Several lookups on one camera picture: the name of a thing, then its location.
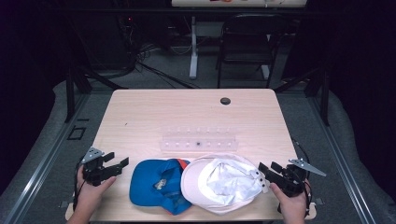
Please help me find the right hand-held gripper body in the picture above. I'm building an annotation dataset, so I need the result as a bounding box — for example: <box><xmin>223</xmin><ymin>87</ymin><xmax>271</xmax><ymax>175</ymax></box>
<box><xmin>280</xmin><ymin>158</ymin><xmax>328</xmax><ymax>198</ymax></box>

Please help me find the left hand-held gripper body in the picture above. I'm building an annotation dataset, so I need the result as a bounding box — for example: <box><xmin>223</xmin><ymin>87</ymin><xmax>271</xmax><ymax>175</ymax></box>
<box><xmin>79</xmin><ymin>147</ymin><xmax>110</xmax><ymax>188</ymax></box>

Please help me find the blue baseball cap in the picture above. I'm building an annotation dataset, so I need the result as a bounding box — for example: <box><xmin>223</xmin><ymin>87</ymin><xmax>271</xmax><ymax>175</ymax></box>
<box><xmin>129</xmin><ymin>158</ymin><xmax>194</xmax><ymax>217</ymax></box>

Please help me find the white baseball cap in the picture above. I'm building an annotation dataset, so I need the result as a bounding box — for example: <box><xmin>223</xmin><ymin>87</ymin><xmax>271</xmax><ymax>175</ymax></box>
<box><xmin>180</xmin><ymin>153</ymin><xmax>271</xmax><ymax>216</ymax></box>

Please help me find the clear acrylic peg rack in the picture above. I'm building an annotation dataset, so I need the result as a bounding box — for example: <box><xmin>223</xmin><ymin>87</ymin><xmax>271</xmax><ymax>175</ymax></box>
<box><xmin>159</xmin><ymin>125</ymin><xmax>240</xmax><ymax>154</ymax></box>

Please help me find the person's left hand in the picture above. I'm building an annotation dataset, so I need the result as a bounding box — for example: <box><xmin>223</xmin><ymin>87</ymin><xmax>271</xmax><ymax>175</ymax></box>
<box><xmin>75</xmin><ymin>164</ymin><xmax>118</xmax><ymax>217</ymax></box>

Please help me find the person's right hand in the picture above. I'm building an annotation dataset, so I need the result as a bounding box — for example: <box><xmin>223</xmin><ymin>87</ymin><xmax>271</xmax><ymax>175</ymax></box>
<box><xmin>269</xmin><ymin>178</ymin><xmax>312</xmax><ymax>220</ymax></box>

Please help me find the black metal stand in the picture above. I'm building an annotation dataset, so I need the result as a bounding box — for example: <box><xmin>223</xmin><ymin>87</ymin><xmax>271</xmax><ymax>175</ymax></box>
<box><xmin>274</xmin><ymin>66</ymin><xmax>331</xmax><ymax>127</ymax></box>
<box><xmin>64</xmin><ymin>65</ymin><xmax>129</xmax><ymax>123</ymax></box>

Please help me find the black folding chair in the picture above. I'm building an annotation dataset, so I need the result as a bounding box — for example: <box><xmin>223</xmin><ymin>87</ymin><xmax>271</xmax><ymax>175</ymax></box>
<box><xmin>216</xmin><ymin>12</ymin><xmax>290</xmax><ymax>90</ymax></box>

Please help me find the white desk leg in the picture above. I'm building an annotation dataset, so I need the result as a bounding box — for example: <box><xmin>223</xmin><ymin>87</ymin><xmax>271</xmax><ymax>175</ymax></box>
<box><xmin>189</xmin><ymin>16</ymin><xmax>200</xmax><ymax>80</ymax></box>

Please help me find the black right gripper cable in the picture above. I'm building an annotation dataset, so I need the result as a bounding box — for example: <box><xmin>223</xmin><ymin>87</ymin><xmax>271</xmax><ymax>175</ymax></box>
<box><xmin>290</xmin><ymin>137</ymin><xmax>314</xmax><ymax>218</ymax></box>

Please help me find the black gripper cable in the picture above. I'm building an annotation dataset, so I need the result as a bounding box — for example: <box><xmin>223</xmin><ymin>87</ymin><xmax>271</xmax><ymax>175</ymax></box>
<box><xmin>290</xmin><ymin>137</ymin><xmax>314</xmax><ymax>218</ymax></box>
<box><xmin>72</xmin><ymin>161</ymin><xmax>89</xmax><ymax>213</ymax></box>

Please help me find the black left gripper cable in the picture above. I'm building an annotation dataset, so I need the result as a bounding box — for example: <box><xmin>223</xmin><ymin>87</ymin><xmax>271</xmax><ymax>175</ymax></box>
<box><xmin>72</xmin><ymin>161</ymin><xmax>89</xmax><ymax>213</ymax></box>

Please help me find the aluminium floor rail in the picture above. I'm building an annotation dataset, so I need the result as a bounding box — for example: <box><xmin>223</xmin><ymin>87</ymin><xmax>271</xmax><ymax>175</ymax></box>
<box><xmin>306</xmin><ymin>92</ymin><xmax>378</xmax><ymax>224</ymax></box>
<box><xmin>2</xmin><ymin>92</ymin><xmax>92</xmax><ymax>224</ymax></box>

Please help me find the bundle of floor cables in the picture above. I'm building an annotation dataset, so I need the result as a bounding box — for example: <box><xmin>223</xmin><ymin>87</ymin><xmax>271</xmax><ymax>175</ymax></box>
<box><xmin>134</xmin><ymin>41</ymin><xmax>202</xmax><ymax>91</ymax></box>

